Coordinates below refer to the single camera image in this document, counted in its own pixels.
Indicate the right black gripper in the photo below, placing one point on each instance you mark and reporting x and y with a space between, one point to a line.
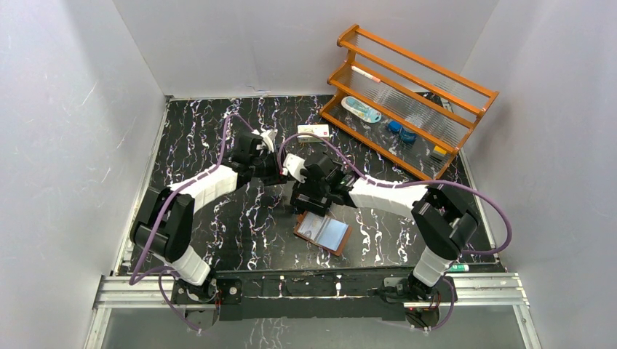
308 176

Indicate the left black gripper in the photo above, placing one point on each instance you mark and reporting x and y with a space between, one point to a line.
269 169

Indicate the black card tray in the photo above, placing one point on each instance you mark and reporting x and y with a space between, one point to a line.
303 202

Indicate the white gold VIP card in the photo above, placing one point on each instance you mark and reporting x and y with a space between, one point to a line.
311 226

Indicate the brown leather card holder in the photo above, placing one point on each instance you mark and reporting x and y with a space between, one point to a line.
333 237

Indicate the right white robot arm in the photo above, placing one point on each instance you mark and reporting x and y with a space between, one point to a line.
444 219

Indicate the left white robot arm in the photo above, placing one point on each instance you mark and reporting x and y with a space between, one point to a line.
164 221

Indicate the small yellow white box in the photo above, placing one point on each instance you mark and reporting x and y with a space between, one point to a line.
312 133

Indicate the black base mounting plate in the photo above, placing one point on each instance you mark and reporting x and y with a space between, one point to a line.
376 292

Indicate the light blue packaged item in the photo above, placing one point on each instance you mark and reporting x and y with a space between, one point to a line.
361 110

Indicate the blue round cap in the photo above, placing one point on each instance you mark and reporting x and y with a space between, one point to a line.
394 127
407 137

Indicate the white pink marker pen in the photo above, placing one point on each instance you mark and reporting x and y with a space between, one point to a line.
365 74

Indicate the yellow black small block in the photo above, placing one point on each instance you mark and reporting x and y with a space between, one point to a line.
438 153

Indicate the orange wooden shelf rack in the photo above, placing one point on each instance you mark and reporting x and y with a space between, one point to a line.
442 107

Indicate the green white small tube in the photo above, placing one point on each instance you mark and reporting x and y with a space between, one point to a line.
458 268

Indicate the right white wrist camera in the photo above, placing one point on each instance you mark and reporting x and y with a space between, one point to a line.
292 167

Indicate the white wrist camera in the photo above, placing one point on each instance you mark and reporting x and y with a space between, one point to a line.
267 140
292 167

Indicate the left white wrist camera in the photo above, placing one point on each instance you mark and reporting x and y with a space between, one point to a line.
267 140

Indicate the aluminium frame rail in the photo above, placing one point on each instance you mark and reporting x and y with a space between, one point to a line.
473 289

